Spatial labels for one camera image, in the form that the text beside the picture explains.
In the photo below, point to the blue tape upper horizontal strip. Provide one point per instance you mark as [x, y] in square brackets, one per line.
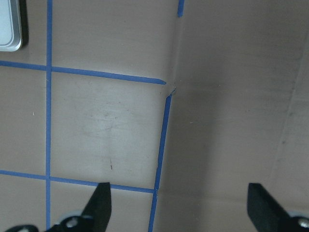
[55, 69]

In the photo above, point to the blue tape lower horizontal strip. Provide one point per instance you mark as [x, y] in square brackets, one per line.
[75, 181]

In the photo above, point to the blue tape top short strip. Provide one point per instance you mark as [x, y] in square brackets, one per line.
[180, 9]

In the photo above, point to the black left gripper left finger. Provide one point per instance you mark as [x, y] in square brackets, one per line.
[95, 215]

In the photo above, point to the blue tape horizontal strip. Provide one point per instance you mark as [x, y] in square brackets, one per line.
[55, 69]
[75, 181]

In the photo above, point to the blue tape middle vertical strip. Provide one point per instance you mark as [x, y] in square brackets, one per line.
[159, 162]

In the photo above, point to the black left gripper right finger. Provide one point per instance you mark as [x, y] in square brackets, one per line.
[267, 215]

